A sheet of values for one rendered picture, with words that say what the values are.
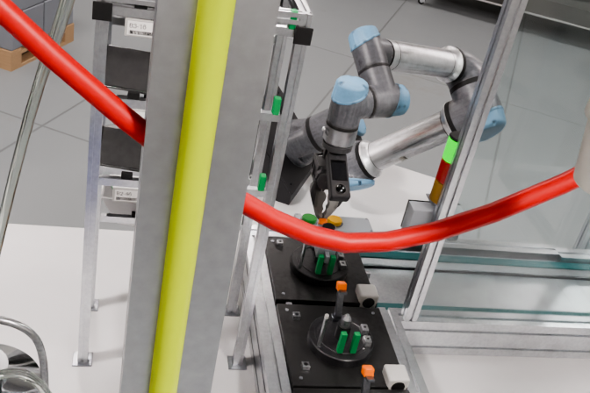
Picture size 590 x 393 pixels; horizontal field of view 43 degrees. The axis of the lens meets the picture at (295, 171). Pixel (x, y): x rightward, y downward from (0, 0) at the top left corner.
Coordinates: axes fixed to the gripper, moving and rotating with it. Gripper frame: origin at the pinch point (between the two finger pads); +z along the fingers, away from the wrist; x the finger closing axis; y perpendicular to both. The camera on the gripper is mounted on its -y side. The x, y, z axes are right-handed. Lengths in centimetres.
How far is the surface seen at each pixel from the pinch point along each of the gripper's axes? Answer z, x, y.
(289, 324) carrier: 10.3, 10.0, -26.4
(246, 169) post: -81, 42, -117
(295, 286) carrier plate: 10.3, 6.8, -13.6
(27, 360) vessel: -34, 55, -83
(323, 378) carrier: 10.2, 5.3, -41.8
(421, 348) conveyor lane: 19.5, -24.1, -22.9
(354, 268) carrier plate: 10.4, -9.2, -5.8
